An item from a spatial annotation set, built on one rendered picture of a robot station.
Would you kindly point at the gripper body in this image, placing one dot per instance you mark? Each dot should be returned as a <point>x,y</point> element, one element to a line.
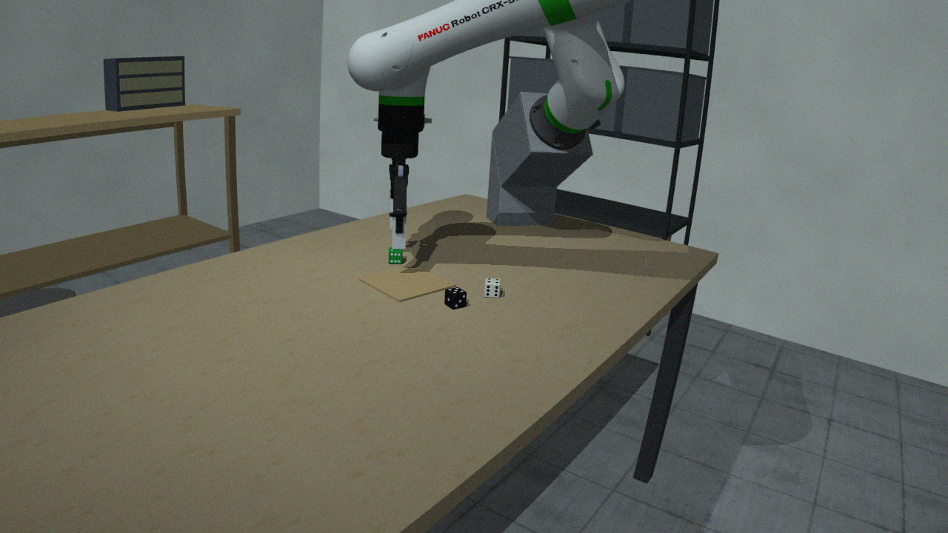
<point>399,147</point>

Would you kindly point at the tan square mat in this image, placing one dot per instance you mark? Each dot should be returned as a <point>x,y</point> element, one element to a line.
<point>406,283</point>

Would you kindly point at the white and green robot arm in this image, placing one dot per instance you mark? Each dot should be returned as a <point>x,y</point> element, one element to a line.
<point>589,81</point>

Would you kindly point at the white die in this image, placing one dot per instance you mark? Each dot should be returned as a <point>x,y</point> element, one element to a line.
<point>492,288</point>

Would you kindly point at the green die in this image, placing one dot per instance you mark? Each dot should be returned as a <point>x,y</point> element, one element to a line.
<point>395,256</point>

